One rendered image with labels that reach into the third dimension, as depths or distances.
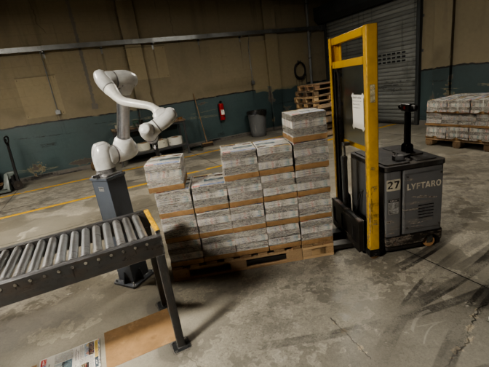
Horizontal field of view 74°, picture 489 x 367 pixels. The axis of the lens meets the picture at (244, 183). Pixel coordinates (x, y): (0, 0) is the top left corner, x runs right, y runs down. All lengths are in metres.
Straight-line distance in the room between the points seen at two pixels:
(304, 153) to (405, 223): 1.06
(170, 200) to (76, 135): 6.66
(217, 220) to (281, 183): 0.63
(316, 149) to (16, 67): 7.72
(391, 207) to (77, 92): 7.81
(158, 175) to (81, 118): 6.61
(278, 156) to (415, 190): 1.17
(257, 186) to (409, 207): 1.28
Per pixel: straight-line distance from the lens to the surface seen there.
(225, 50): 10.00
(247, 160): 2.62
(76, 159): 9.25
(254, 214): 2.75
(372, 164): 2.72
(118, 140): 2.90
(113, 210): 2.90
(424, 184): 3.05
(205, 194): 2.68
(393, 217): 3.00
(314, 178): 2.78
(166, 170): 2.64
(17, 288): 2.05
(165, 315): 2.69
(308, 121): 2.67
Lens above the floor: 1.58
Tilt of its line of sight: 17 degrees down
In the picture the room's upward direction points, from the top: 8 degrees counter-clockwise
